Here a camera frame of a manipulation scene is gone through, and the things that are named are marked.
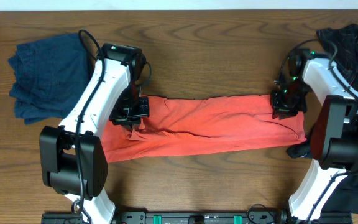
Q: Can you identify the red printed t-shirt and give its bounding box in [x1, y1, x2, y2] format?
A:
[102, 95, 306, 162]

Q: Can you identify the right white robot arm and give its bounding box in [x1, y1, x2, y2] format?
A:
[270, 47, 358, 223]

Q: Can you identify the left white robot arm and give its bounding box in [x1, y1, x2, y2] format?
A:
[39, 44, 150, 223]

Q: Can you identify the black crumpled garment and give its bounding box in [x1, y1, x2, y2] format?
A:
[280, 24, 358, 213]

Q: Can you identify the folded navy blue garment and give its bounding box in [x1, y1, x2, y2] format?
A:
[8, 33, 91, 124]

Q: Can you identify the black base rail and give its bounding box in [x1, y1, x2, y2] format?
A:
[40, 205, 353, 224]

